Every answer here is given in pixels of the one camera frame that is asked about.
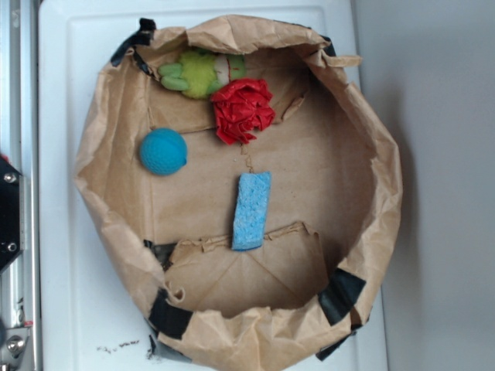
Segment blue rectangular sponge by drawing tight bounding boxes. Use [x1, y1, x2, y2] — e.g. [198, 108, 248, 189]
[231, 172, 271, 251]

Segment brown paper bag bin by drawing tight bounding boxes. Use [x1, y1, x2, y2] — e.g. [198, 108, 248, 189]
[74, 15, 402, 370]

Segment blue dimpled ball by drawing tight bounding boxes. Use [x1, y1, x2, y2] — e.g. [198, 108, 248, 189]
[139, 128, 188, 175]

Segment green plush frog toy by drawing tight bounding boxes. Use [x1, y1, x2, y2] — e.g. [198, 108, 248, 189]
[158, 49, 247, 100]

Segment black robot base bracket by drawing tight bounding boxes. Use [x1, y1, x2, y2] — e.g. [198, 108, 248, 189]
[0, 155, 22, 274]

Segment silver aluminium frame rail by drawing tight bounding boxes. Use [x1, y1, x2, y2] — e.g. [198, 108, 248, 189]
[1, 1, 43, 370]

